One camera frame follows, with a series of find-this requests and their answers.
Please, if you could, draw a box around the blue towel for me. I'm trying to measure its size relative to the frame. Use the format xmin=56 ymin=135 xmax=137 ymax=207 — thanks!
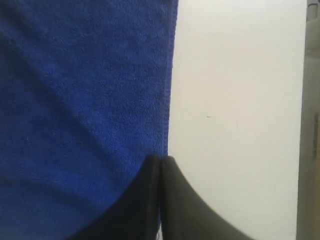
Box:
xmin=0 ymin=0 xmax=178 ymax=240

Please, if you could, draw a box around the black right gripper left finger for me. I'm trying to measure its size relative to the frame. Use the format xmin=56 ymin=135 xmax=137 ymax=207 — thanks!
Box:
xmin=72 ymin=155 xmax=160 ymax=240

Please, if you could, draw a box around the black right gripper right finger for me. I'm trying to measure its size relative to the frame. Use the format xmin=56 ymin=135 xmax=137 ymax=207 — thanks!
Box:
xmin=159 ymin=156 xmax=251 ymax=240

